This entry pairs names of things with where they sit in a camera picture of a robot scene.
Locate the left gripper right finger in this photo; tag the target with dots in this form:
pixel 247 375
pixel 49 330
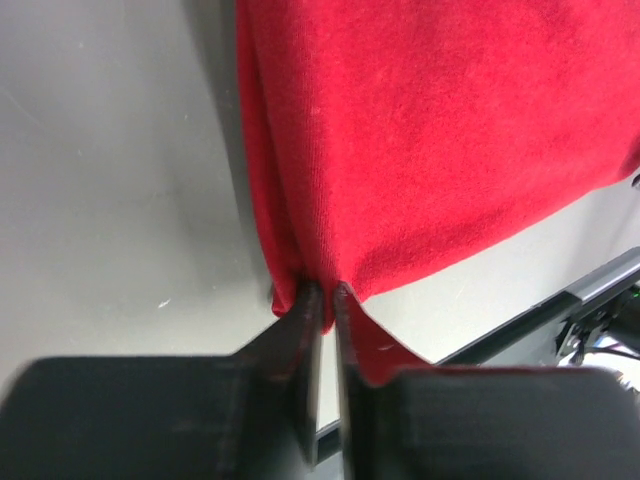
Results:
pixel 404 418

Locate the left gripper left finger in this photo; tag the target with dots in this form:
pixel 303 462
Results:
pixel 248 415

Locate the red t-shirt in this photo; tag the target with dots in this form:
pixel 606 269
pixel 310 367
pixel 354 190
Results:
pixel 388 140

